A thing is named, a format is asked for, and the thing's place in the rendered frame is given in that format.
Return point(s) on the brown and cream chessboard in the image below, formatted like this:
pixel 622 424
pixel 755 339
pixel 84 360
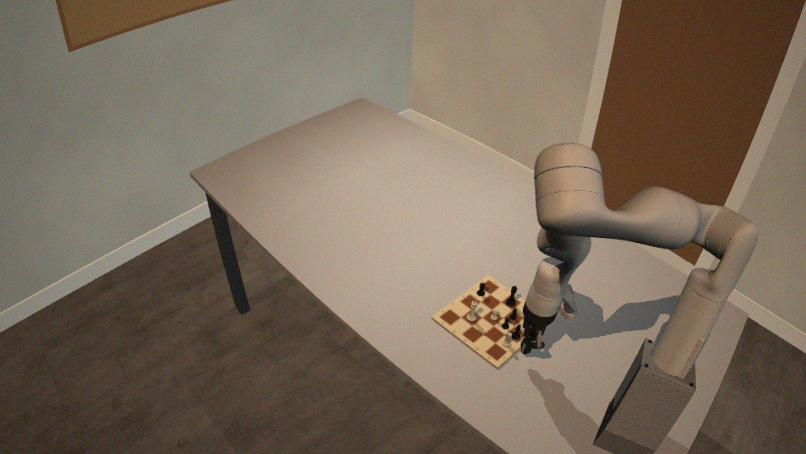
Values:
pixel 484 335

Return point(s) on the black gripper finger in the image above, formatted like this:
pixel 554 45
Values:
pixel 532 344
pixel 525 324

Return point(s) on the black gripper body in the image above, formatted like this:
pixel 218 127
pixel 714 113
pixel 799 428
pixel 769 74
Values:
pixel 539 322

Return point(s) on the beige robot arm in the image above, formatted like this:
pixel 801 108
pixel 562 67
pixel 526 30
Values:
pixel 570 201

